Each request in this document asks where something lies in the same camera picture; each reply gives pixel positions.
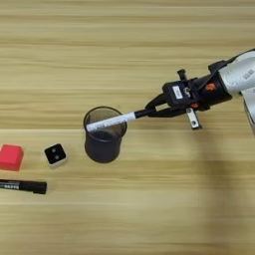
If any white die black dotted face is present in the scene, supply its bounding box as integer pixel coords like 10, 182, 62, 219
44, 142, 69, 168

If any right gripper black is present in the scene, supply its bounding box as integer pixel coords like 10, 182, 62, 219
144, 68, 233, 130

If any white marker black cap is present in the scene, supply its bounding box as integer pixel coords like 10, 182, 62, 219
85, 108, 157, 132

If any black mesh pen cup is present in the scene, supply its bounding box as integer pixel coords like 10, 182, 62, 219
83, 106, 128, 164

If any black marker pen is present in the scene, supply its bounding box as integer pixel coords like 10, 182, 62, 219
0, 178, 48, 195

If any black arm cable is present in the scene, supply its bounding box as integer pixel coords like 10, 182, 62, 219
208, 47, 255, 73

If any red cube block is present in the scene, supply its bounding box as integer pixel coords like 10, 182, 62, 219
0, 143, 25, 172

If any small black box white label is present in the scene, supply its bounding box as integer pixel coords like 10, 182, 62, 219
161, 81, 196, 109

